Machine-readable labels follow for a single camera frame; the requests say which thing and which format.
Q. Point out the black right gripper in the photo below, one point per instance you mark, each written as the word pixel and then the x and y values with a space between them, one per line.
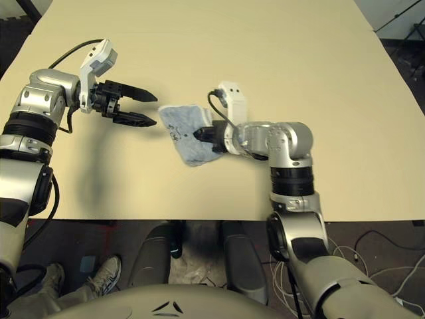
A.
pixel 221 136

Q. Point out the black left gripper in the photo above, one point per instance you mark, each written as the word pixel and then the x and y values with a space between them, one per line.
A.
pixel 106 96

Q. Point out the light blue rag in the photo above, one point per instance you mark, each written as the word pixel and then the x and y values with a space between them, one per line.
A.
pixel 181 133

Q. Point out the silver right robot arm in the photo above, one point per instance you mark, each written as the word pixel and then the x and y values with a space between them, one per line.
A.
pixel 292 159

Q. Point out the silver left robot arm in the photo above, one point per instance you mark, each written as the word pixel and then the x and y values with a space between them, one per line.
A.
pixel 30 149

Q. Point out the crumpled clear plastic sheet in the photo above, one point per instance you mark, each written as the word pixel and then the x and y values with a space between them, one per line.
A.
pixel 196 266

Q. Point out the grey left robot leg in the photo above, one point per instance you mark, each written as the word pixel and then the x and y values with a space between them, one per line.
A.
pixel 151 256

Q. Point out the grey robot leg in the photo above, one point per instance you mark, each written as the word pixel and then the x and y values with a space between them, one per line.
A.
pixel 244 262
pixel 151 256

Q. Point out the grey right robot leg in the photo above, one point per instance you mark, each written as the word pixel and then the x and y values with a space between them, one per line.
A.
pixel 244 262

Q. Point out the black foam floor mat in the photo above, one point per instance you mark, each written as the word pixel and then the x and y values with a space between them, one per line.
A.
pixel 13 40

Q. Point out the blue paper piece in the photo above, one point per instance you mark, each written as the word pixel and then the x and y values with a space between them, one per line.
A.
pixel 88 263

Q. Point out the white sneaker of bystander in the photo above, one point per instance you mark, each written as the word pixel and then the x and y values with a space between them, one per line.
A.
pixel 108 272

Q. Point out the beige robot torso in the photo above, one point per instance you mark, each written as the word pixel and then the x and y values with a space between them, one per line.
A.
pixel 172 302

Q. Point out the bystander leg in khaki trousers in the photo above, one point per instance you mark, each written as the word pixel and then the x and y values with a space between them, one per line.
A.
pixel 53 295

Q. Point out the white board with black edge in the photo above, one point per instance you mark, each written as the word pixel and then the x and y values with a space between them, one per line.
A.
pixel 395 13

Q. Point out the black metal stand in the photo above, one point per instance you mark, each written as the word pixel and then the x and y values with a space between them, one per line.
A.
pixel 415 46

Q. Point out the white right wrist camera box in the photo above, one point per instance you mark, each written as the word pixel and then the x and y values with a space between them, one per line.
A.
pixel 236 103

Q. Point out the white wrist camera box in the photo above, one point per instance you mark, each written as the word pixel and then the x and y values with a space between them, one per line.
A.
pixel 99 58
pixel 236 103

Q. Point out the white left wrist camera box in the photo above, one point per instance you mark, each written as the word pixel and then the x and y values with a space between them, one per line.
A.
pixel 99 58

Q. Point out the black metal table frame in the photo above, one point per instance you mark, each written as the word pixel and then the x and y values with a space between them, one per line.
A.
pixel 31 8

